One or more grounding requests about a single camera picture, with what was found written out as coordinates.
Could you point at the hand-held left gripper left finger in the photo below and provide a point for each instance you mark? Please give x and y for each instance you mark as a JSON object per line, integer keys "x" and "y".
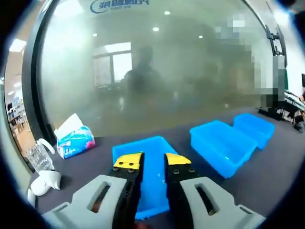
{"x": 116, "y": 188}

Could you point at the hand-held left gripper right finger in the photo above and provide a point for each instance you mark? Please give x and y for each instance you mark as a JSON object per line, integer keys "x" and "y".
{"x": 188, "y": 190}

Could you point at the blue plastic bin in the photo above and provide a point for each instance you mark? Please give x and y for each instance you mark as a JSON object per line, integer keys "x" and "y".
{"x": 255, "y": 128}
{"x": 221, "y": 148}
{"x": 152, "y": 167}

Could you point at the person's left hand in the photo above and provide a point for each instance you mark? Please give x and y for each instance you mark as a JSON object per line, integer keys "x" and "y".
{"x": 144, "y": 225}

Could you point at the tissue pack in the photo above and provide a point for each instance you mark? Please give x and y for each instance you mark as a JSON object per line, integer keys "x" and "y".
{"x": 76, "y": 143}

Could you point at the white game controller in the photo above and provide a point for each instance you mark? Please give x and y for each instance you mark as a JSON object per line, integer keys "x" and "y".
{"x": 45, "y": 182}

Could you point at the glass mug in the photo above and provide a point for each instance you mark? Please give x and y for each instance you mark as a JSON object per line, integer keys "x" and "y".
{"x": 39, "y": 158}

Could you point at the black monitor stand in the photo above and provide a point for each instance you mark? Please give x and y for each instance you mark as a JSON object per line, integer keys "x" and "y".
{"x": 269, "y": 113}

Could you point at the black glass wall frame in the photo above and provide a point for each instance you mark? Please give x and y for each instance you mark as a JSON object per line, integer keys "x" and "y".
{"x": 31, "y": 83}

